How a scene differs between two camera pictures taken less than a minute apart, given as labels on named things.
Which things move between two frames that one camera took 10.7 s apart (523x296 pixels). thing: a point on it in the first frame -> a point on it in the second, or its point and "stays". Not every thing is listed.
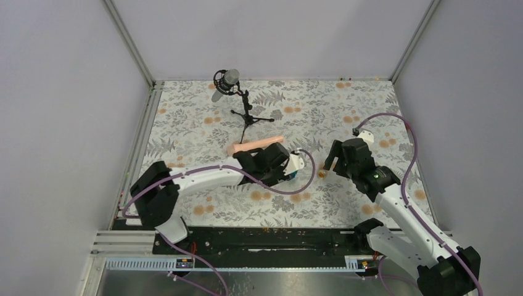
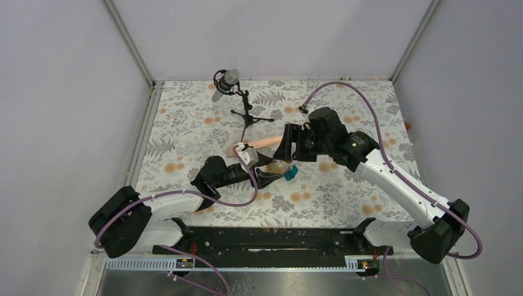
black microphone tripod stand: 248,119 stays
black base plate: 264,242 stays
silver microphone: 226,82 stays
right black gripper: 336,150 -> 295,134
